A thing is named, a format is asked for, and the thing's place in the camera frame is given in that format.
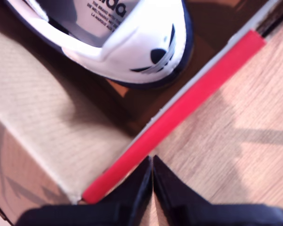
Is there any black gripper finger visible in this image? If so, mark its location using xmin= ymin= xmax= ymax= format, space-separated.
xmin=100 ymin=155 xmax=153 ymax=226
xmin=153 ymin=154 xmax=210 ymax=226

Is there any red cardboard shoebox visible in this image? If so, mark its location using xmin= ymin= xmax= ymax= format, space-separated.
xmin=0 ymin=0 xmax=279 ymax=224

